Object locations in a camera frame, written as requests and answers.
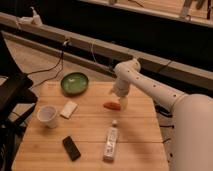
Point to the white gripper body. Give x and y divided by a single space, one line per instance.
120 87

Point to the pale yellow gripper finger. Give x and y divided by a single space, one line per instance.
123 102

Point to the red pepper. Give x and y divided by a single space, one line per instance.
112 105

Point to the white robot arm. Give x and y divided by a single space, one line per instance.
192 139

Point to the green ceramic bowl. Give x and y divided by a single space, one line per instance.
74 83

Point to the clear plastic bottle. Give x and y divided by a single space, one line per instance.
111 140

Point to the white sponge block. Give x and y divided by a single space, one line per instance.
68 109

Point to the black phone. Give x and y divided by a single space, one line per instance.
71 148

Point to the white paper cup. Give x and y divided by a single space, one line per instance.
48 116

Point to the black chair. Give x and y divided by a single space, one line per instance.
14 90

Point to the white spray bottle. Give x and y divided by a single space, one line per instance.
34 19

